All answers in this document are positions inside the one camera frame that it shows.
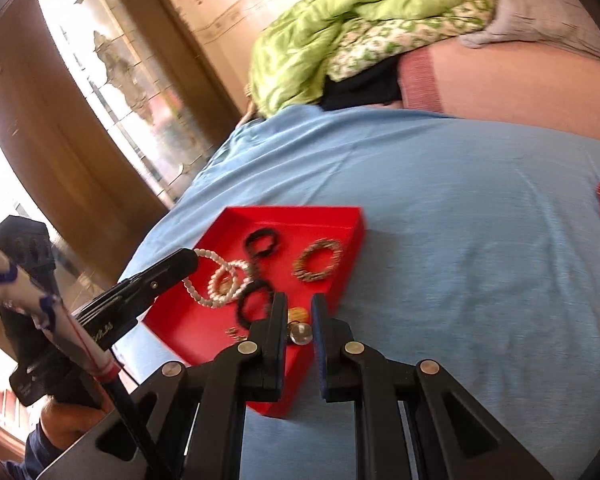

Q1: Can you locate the white wrapped cable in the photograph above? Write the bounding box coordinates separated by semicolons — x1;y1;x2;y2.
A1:
0;237;175;480

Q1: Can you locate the cream pearl bracelet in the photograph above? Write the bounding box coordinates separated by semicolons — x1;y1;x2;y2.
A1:
206;259;254;307

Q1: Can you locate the glass door pane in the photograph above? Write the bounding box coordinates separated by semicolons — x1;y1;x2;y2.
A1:
36;0;217;207

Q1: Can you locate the green floral quilt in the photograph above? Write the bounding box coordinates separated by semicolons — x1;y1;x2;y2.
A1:
247;0;501;118

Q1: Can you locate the light blue blanket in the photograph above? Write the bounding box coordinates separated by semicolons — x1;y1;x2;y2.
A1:
115;104;600;480

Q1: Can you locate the grey pillow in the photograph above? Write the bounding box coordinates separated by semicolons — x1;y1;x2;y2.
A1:
457;0;600;68

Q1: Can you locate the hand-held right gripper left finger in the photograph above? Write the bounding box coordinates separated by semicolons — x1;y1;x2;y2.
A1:
37;291;288;480

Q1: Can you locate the black hair tie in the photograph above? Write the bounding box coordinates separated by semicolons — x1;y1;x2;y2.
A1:
236;281;277;327
243;226;282;262

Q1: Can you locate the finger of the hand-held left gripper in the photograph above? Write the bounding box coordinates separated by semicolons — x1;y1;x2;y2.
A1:
114;248;202;307

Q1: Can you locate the pink bed sheet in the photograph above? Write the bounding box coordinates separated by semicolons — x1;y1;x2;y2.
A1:
399;37;600;138

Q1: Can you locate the wooden door frame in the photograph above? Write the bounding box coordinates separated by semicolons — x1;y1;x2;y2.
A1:
0;0;248;283

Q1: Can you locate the gold beaded bracelet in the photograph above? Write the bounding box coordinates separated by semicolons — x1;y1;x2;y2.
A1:
292;238;343;283

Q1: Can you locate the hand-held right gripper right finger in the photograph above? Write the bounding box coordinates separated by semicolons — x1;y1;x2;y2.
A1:
311;293;556;480

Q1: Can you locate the white bead bracelet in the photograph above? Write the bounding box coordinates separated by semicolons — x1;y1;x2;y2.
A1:
181;248;242;310

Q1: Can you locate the black cloth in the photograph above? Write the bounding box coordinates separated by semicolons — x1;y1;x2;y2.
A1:
320;55;405;112

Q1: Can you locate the red jewelry box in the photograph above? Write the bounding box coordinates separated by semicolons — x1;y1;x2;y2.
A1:
144;205;367;419

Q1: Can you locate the person's left forearm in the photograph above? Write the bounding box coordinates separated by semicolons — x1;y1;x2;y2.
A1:
24;399;108;480

